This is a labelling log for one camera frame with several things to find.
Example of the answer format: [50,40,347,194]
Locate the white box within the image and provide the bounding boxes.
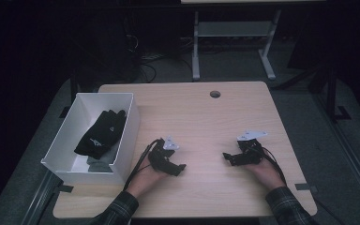
[40,92,142,186]

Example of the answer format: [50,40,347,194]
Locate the right hand-held gripper cable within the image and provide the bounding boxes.
[256,145,288,186]

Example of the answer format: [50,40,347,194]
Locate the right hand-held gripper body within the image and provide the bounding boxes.
[237,130,268,166]

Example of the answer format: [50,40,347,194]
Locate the black stand leg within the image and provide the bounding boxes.
[323,60,353,124]

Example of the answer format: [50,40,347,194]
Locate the grey mitten with red label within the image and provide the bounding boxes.
[85,145,120,173]

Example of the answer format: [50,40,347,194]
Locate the black glove with white print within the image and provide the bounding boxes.
[73,109,128,160]

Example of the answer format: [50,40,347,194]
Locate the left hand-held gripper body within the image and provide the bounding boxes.
[148,134,181,173]

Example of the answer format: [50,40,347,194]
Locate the person's left hand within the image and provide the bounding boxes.
[126,165,171,199]

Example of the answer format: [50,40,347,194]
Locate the grey metal stand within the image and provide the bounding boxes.
[191,8,281,83]

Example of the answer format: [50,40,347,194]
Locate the person's right hand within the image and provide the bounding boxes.
[246,156,287,192]

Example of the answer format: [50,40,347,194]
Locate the black floor cables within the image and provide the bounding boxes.
[135,51,167,83]

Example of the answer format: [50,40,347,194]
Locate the aluminium rail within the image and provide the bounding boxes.
[311,93,360,218]
[20,170,62,225]

